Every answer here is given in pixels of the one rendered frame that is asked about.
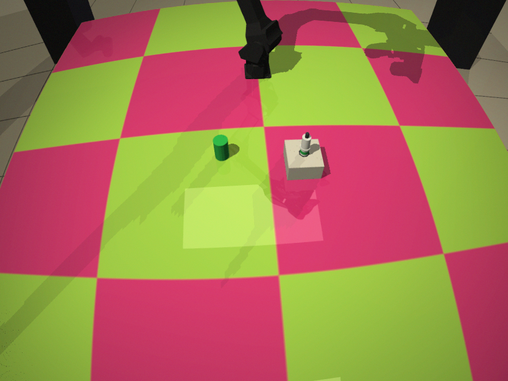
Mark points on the dark green marker cap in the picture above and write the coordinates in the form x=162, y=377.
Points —
x=220, y=143

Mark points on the beige square block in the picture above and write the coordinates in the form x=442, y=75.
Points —
x=300, y=167

